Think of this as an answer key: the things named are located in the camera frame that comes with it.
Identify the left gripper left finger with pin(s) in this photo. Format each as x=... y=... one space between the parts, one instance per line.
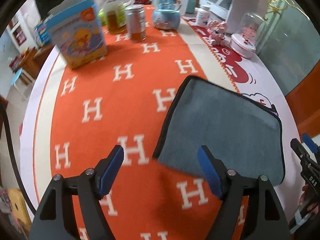
x=55 y=216

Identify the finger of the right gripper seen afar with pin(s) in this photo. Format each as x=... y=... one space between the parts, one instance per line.
x=314 y=148

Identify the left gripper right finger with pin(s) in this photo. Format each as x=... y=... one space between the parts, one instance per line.
x=265 y=217

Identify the purple and grey towel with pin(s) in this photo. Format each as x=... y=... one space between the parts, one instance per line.
x=244 y=134

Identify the person's right hand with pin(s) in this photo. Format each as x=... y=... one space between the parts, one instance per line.
x=314 y=207

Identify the yellow plastic stool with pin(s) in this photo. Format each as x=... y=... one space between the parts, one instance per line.
x=19 y=208

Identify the glass dome on white base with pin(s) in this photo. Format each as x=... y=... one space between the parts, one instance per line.
x=244 y=40

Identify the pink toy figurine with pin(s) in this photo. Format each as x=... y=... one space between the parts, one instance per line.
x=216 y=31

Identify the orange H-pattern table runner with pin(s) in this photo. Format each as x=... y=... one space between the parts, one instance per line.
x=157 y=202

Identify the blue round stool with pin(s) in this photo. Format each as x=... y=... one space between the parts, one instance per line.
x=16 y=76

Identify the white appliance with cloth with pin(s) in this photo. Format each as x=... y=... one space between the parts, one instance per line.
x=232 y=2

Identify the small white pill bottle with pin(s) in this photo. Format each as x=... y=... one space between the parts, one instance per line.
x=202 y=16

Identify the blue poster box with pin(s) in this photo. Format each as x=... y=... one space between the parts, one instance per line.
x=43 y=37

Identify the blue snow globe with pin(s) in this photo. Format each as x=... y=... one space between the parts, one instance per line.
x=166 y=14

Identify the blue duck carton box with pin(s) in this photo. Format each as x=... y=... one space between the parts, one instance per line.
x=75 y=28

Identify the metal lid glass jar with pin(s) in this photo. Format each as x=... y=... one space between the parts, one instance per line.
x=135 y=22

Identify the clear oil bottle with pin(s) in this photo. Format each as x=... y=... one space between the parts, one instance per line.
x=114 y=11

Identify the wooden sliding door frame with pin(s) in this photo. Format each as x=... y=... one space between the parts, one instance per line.
x=303 y=101

